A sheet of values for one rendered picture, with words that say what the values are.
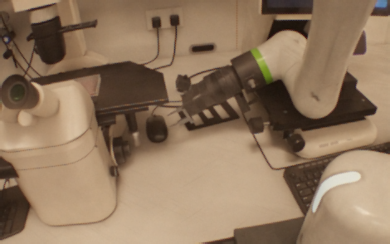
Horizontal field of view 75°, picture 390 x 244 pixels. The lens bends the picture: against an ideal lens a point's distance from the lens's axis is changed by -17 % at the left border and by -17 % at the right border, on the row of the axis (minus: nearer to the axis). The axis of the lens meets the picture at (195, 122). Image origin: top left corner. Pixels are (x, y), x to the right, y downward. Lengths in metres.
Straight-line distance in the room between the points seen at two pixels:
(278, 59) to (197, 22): 0.63
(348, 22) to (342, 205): 0.27
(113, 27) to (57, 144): 0.79
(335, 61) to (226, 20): 0.81
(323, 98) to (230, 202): 0.30
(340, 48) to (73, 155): 0.48
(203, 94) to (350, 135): 0.41
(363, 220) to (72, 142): 0.44
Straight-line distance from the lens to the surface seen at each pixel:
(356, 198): 0.32
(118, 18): 1.22
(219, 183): 0.70
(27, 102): 0.41
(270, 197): 0.68
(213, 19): 1.26
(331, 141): 0.80
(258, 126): 0.68
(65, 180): 0.57
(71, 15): 0.82
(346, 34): 0.49
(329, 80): 0.57
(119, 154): 0.71
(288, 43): 0.69
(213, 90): 0.69
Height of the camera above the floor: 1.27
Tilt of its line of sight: 36 degrees down
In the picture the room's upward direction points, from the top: 3 degrees counter-clockwise
